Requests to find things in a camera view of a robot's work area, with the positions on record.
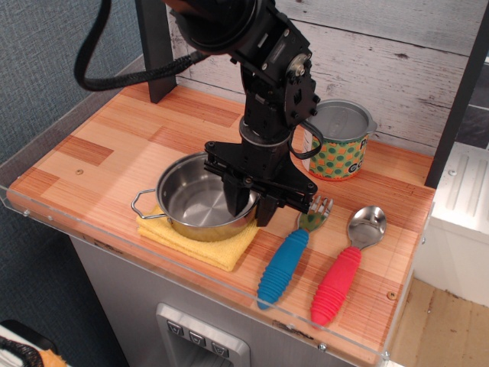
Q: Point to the patterned can with grey lid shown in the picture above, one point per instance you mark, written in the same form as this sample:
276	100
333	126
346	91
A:
345	127

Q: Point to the spoon with red handle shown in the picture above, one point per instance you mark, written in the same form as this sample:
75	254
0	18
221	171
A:
366	228

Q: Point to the folded yellow cloth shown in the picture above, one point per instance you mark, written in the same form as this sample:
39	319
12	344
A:
223	254

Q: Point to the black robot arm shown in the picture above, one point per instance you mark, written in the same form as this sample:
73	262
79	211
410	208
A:
280	95

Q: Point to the dark vertical post right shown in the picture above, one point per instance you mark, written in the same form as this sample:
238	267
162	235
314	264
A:
462	98

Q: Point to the orange and black object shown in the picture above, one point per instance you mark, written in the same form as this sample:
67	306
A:
23	346

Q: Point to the small stainless steel pot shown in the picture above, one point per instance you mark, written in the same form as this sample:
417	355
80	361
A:
192	200

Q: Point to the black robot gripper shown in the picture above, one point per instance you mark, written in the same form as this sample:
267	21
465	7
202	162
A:
265	168

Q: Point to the grey toy fridge cabinet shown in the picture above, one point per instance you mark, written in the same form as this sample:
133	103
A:
129	294

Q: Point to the white toy sink unit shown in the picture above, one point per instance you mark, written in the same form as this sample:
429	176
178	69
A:
453	253

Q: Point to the clear acrylic table guard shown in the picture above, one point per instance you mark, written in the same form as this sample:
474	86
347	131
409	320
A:
40	103

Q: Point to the fork with blue handle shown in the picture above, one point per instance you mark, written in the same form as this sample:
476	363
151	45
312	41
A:
279	271

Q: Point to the silver dispenser button panel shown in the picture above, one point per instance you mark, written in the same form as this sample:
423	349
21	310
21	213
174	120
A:
189	341

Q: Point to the dark vertical post left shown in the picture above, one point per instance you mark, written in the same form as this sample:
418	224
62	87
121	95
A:
156	44

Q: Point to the dark vertical post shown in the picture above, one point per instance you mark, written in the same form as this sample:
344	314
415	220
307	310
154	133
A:
462	98
156	44

